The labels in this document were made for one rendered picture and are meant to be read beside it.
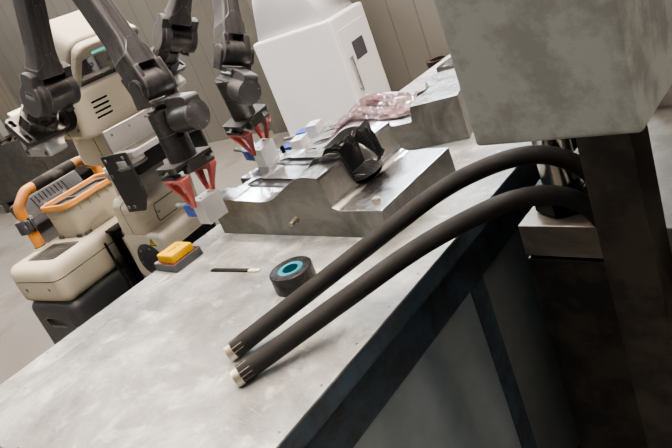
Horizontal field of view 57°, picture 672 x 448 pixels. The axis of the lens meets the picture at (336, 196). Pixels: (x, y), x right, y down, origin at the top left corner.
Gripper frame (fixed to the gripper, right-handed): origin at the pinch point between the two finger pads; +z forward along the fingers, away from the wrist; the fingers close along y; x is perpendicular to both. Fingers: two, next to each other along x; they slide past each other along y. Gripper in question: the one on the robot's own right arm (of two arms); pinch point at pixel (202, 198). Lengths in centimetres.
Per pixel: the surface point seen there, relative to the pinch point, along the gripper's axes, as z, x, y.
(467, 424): 47, -47, 0
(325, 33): 15, 184, 260
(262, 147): 1.0, 8.8, 26.8
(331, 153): -0.4, -22.5, 16.8
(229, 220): 11.5, 9.6, 10.0
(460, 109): 7, -30, 54
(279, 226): 12.7, -6.9, 9.9
